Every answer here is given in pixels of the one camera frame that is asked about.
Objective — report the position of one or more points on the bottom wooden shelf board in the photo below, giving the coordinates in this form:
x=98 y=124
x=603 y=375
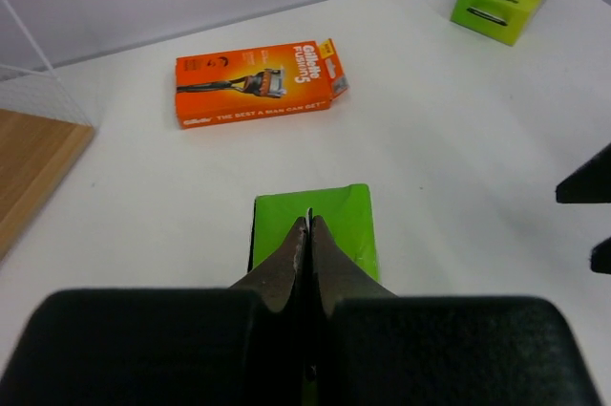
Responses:
x=36 y=155

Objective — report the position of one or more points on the orange razor box far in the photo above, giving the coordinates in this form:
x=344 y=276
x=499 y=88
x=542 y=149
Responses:
x=263 y=82

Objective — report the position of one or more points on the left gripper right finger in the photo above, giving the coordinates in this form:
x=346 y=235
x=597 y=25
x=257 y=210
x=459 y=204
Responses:
x=377 y=348

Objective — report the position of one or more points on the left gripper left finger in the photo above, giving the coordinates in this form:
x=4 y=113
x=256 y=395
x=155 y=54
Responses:
x=240 y=345

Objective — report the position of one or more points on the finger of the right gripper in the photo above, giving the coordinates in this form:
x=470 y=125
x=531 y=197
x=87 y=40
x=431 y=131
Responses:
x=600 y=260
x=590 y=183

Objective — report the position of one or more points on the white wire shelf rack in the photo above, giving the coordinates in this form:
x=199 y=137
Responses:
x=32 y=84

